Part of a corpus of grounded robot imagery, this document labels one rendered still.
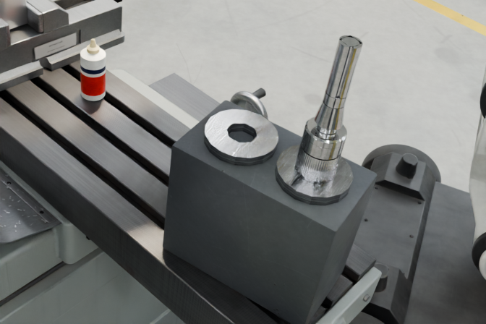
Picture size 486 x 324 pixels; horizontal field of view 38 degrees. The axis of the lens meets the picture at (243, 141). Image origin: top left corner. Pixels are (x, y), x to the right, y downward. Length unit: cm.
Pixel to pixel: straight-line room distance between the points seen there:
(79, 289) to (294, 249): 55
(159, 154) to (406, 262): 60
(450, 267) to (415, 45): 195
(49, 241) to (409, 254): 73
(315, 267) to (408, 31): 270
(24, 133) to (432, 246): 87
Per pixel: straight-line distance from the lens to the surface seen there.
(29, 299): 119
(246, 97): 164
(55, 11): 122
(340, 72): 71
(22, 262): 112
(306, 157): 77
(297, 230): 79
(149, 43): 299
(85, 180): 105
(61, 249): 115
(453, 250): 156
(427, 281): 148
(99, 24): 129
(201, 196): 84
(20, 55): 122
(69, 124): 114
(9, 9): 120
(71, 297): 127
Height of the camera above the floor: 163
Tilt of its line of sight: 40 degrees down
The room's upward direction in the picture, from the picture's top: 10 degrees clockwise
